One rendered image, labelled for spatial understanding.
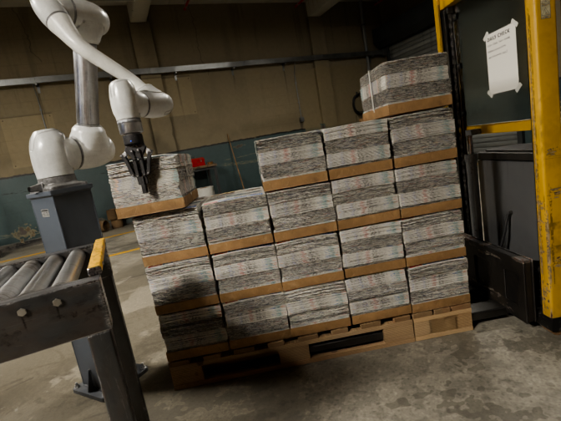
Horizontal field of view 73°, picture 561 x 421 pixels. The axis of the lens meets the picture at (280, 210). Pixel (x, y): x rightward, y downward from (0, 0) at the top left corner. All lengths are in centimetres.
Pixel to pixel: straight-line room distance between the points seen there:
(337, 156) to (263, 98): 742
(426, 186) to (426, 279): 44
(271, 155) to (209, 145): 690
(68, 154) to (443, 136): 169
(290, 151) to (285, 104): 760
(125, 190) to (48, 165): 41
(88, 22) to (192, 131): 655
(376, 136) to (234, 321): 104
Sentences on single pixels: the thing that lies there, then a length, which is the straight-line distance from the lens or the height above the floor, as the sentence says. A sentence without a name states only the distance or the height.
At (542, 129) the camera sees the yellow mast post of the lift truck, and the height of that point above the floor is 90.
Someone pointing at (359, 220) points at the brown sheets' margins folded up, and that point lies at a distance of 172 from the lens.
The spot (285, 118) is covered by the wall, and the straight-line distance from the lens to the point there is 917.
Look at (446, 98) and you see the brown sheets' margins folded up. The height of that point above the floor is 109.
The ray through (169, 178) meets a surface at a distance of 164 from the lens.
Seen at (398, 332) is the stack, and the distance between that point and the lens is 196.
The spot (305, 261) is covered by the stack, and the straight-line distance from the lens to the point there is 172.
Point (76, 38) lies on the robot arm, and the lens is 185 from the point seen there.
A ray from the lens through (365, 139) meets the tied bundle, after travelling 171.
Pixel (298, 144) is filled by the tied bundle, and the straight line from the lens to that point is 164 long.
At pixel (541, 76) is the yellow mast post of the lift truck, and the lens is 185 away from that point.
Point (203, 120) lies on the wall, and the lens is 854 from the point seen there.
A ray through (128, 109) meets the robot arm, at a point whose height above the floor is 125.
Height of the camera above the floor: 102
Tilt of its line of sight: 10 degrees down
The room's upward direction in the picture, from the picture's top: 10 degrees counter-clockwise
